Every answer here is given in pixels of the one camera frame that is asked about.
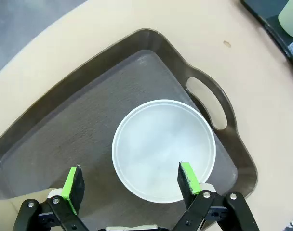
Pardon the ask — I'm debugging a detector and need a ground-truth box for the dark brown handled tray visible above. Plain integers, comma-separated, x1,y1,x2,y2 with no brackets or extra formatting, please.
0,28,258,231

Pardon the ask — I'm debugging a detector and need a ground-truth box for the pale green cup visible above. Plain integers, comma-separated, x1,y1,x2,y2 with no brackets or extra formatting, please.
278,0,293,39

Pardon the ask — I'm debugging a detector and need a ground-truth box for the black handled tray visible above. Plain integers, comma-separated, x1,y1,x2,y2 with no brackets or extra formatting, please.
240,0,293,73

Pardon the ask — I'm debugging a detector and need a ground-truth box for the white bowl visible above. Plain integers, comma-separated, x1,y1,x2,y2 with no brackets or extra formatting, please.
111,99,216,204

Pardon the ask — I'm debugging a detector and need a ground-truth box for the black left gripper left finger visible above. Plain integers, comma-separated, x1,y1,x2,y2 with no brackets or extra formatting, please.
13,165,89,231

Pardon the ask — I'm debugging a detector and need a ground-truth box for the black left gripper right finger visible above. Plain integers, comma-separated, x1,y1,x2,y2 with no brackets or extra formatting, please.
177,161,260,231

